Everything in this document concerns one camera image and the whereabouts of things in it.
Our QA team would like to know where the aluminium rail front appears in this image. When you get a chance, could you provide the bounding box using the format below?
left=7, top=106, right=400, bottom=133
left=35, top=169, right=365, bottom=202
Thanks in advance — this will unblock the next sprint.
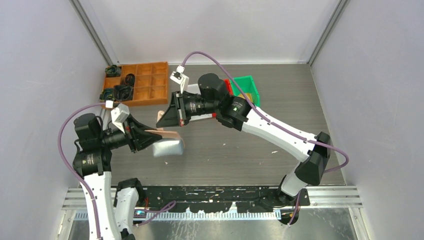
left=62, top=186, right=364, bottom=222

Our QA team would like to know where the green patterned strap lower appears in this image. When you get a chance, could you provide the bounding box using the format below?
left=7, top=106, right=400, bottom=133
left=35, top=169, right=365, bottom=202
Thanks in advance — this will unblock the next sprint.
left=99, top=88, right=116, bottom=103

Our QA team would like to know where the pink leather card holder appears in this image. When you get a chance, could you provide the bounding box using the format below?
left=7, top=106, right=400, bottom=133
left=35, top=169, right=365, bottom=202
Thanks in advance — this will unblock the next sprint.
left=152, top=127, right=185, bottom=158

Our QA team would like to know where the green patterned strap upper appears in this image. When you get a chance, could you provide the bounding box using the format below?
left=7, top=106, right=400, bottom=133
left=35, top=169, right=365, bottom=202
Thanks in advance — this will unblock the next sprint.
left=104, top=65, right=122, bottom=78

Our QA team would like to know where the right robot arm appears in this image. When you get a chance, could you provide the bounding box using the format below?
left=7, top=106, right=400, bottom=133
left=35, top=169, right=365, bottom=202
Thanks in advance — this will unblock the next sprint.
left=156, top=73, right=331, bottom=206

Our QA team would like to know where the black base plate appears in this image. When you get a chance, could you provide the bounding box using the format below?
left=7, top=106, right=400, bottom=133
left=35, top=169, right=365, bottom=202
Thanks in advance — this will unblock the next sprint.
left=135, top=185, right=310, bottom=214

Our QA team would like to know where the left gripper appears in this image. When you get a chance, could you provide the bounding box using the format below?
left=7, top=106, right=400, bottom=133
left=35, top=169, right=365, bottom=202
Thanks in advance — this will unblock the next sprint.
left=98, top=113, right=162, bottom=152

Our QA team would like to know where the green plastic bin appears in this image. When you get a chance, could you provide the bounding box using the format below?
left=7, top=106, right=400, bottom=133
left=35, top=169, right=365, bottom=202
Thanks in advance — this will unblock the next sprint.
left=234, top=75, right=261, bottom=107

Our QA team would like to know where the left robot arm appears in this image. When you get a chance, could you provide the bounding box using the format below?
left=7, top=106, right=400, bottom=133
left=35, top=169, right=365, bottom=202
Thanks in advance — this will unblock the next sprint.
left=72, top=113, right=163, bottom=240

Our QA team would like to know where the white plastic bin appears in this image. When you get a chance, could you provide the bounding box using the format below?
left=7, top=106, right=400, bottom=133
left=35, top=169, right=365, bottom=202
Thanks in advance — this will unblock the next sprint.
left=185, top=84, right=212, bottom=122

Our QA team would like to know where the black coiled strap large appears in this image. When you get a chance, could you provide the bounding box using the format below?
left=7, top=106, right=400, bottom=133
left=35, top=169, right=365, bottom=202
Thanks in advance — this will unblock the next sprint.
left=112, top=84, right=134, bottom=102

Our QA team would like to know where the orange compartment tray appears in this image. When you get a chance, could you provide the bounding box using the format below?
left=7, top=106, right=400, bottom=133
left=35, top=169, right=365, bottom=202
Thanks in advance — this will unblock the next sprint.
left=99, top=61, right=169, bottom=107

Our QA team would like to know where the red plastic bin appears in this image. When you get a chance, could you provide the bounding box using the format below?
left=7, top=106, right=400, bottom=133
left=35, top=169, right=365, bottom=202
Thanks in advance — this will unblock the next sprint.
left=212, top=78, right=233, bottom=118

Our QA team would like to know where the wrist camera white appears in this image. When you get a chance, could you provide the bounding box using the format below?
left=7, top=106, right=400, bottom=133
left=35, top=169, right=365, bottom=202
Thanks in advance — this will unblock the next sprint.
left=105, top=100, right=130, bottom=134
left=169, top=65, right=190, bottom=93

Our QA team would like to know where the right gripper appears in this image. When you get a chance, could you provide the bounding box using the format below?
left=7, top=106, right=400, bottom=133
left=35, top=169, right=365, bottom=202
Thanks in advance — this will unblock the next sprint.
left=157, top=90, right=219, bottom=128

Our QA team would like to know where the green patterned strap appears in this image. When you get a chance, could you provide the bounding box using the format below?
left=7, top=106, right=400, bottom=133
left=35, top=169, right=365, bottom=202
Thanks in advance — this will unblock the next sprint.
left=99, top=88, right=116, bottom=103
left=104, top=65, right=122, bottom=78

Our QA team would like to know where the black coiled strap small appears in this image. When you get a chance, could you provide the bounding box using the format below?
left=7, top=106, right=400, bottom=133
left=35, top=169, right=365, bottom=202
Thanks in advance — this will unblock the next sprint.
left=123, top=73, right=136, bottom=87

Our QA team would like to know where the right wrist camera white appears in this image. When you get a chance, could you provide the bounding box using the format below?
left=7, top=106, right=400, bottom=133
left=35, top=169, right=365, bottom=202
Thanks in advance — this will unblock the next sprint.
left=169, top=65, right=190, bottom=93

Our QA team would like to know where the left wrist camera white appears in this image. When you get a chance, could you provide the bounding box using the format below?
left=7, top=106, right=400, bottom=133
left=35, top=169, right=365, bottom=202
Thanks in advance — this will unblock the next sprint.
left=105, top=100, right=130, bottom=134

